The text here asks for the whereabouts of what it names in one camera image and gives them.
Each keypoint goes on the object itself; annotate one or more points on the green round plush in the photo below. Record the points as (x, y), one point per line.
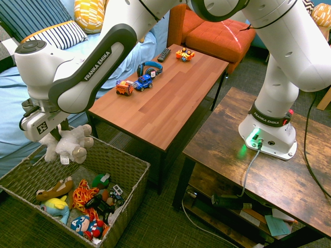
(99, 182)

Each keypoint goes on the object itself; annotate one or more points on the orange yellow toy robot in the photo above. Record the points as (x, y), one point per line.
(184, 54)

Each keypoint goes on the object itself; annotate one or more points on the grey woven basket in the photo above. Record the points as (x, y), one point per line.
(108, 165)

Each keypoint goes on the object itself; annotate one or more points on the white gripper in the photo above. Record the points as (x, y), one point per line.
(38, 126)

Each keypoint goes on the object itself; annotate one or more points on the brown plush dog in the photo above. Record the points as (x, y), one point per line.
(55, 189)

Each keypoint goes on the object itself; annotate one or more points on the orange toy bus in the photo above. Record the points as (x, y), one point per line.
(124, 88)

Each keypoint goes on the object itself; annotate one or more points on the black white checked pillow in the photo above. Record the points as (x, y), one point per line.
(6, 51)

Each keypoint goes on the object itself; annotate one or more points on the yellow white patterned pillow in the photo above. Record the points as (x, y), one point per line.
(322, 14)
(88, 15)

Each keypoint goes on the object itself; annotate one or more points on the orange tufted ottoman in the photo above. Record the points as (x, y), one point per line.
(219, 38)

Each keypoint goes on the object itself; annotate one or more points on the black white chevron pillow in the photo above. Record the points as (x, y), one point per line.
(308, 3)

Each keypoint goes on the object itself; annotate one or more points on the blue black headphones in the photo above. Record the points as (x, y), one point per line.
(152, 65)

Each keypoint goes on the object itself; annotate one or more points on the light wooden furniture leg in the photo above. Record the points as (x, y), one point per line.
(325, 100)

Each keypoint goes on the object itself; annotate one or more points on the orange armchair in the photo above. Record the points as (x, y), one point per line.
(181, 25)

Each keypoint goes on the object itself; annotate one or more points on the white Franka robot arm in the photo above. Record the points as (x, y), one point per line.
(85, 75)

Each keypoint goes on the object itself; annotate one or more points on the blue toy car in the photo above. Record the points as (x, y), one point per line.
(143, 82)

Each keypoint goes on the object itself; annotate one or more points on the dark blue striped pillow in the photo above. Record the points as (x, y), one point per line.
(31, 15)

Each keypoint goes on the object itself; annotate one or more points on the orange flame pattern plush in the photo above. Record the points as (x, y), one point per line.
(81, 196)

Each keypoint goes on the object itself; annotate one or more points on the reddish wood coffee table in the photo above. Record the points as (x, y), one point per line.
(160, 108)

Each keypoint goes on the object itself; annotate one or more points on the black remote control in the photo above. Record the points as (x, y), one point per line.
(164, 54)

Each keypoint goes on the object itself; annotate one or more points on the black power adapter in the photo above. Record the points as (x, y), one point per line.
(227, 201)

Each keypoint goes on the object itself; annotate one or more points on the Captain America plush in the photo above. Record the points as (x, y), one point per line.
(82, 224)

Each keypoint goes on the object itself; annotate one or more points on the white paper sheet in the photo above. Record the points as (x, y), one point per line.
(249, 217)

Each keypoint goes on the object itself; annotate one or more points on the small dark toy truck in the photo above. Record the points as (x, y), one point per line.
(116, 193)

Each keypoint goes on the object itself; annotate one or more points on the teal paper envelope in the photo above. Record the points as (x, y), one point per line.
(278, 226)

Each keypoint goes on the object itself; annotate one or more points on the rustic dark wood table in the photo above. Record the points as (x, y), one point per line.
(222, 147)

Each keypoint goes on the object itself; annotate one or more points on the teal sofa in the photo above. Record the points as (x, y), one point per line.
(259, 41)

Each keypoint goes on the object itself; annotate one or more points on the white stuffed toy animal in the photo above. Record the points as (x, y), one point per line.
(69, 144)

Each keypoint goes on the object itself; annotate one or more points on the white navy striped pillow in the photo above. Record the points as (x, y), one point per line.
(64, 34)

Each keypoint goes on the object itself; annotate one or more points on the bed with light blue sheet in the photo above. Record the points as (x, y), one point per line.
(10, 90)

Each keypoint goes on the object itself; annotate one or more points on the black game controller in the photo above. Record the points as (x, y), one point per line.
(99, 205)

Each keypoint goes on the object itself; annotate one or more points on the yellow blue plush toy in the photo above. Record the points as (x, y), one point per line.
(57, 206)

